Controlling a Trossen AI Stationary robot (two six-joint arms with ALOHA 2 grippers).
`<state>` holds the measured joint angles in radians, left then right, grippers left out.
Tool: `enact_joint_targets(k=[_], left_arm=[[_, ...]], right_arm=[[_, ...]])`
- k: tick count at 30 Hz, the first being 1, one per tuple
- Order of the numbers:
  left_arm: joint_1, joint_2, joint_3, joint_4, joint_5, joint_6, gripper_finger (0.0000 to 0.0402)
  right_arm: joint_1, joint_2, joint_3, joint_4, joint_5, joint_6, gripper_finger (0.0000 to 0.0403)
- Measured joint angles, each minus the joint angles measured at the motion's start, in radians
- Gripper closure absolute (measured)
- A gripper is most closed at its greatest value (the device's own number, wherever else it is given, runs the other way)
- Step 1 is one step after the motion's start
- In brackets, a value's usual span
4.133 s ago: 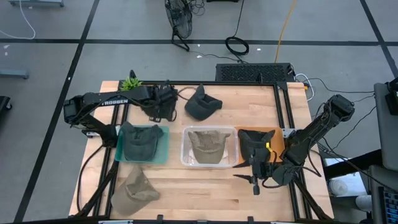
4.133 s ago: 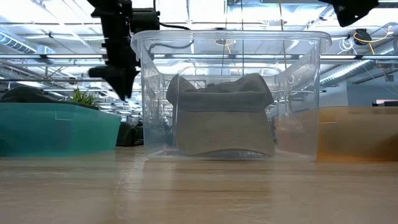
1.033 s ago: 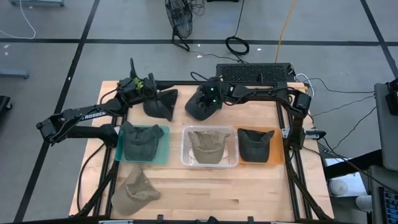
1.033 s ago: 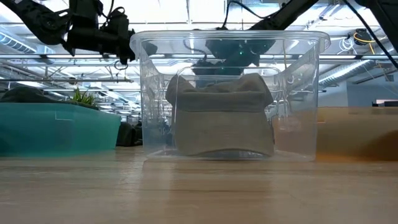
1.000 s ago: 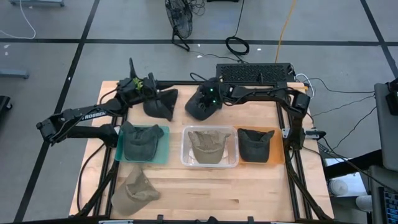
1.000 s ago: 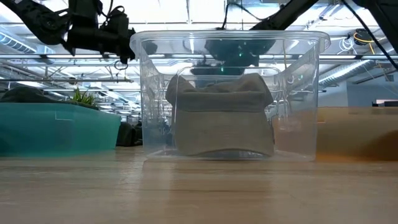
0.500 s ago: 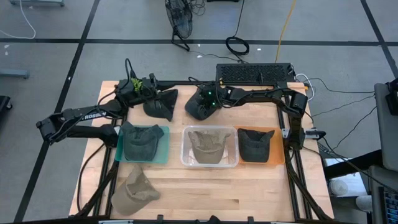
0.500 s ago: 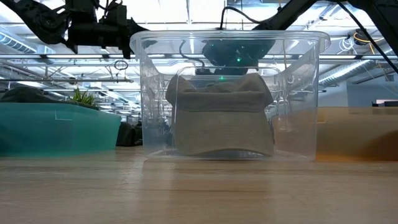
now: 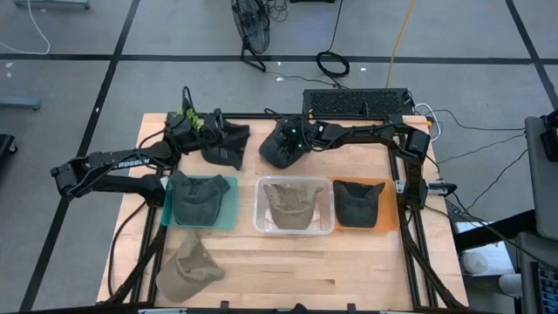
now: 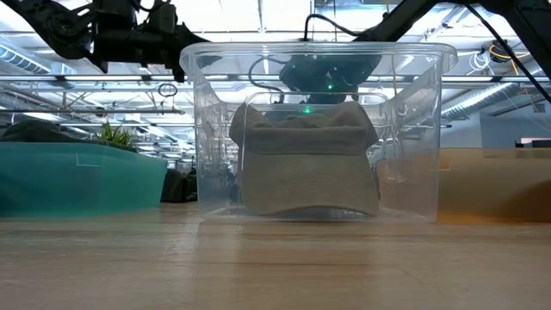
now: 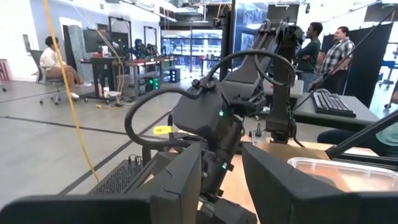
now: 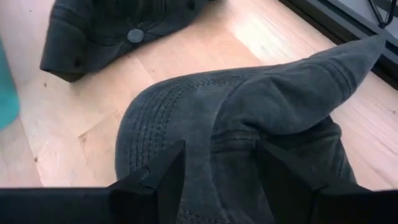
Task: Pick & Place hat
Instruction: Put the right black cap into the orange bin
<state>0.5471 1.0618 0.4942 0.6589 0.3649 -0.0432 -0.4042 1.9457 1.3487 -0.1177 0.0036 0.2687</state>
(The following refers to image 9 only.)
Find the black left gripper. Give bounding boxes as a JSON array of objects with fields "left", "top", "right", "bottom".
[{"left": 167, "top": 108, "right": 227, "bottom": 154}]

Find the black baseball cap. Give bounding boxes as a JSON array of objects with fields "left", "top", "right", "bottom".
[
  {"left": 201, "top": 121, "right": 251, "bottom": 171},
  {"left": 332, "top": 180, "right": 386, "bottom": 229},
  {"left": 259, "top": 128, "right": 313, "bottom": 170}
]

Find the khaki baseball cap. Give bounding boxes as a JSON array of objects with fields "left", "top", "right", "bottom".
[
  {"left": 262, "top": 182, "right": 324, "bottom": 231},
  {"left": 155, "top": 230, "right": 227, "bottom": 303}
]

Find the dark green baseball cap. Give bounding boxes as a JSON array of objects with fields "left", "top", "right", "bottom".
[{"left": 167, "top": 170, "right": 231, "bottom": 227}]

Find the clear plastic bin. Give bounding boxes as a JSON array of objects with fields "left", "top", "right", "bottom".
[{"left": 252, "top": 175, "right": 336, "bottom": 236}]

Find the small potted green plant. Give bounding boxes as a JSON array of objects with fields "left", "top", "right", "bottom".
[{"left": 176, "top": 106, "right": 205, "bottom": 133}]

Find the green plastic bin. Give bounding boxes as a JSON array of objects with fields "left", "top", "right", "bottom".
[{"left": 160, "top": 174, "right": 240, "bottom": 231}]

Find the orange plastic bin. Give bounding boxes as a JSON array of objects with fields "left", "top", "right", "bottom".
[{"left": 329, "top": 176, "right": 400, "bottom": 232}]

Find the black floor fan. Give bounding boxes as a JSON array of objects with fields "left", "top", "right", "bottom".
[{"left": 229, "top": 0, "right": 271, "bottom": 73}]

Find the grey furniture foot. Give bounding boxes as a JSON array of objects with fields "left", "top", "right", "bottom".
[{"left": 0, "top": 96, "right": 41, "bottom": 111}]

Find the black object at floor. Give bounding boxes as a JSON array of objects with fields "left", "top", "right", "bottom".
[{"left": 0, "top": 133, "right": 17, "bottom": 158}]

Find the grey furniture base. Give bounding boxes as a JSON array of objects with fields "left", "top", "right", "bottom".
[{"left": 12, "top": 0, "right": 91, "bottom": 10}]

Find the grey furniture panel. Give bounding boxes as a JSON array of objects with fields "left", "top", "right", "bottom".
[{"left": 524, "top": 115, "right": 558, "bottom": 240}]

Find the black device on furniture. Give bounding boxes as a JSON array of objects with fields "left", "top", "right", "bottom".
[{"left": 540, "top": 108, "right": 558, "bottom": 162}]

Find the black metal frame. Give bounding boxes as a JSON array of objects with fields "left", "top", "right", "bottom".
[{"left": 104, "top": 111, "right": 470, "bottom": 313}]

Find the black coiled cable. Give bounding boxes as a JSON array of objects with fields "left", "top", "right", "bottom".
[{"left": 315, "top": 0, "right": 350, "bottom": 79}]

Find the yellow floor cable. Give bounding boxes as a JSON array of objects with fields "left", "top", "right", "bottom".
[{"left": 384, "top": 0, "right": 418, "bottom": 89}]

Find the white looped cable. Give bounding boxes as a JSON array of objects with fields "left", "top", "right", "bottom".
[{"left": 412, "top": 102, "right": 442, "bottom": 143}]

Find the white floor cable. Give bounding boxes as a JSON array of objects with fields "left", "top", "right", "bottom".
[{"left": 0, "top": 0, "right": 51, "bottom": 57}]

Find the thin black floor cable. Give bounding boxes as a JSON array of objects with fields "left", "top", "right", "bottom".
[{"left": 429, "top": 108, "right": 527, "bottom": 132}]

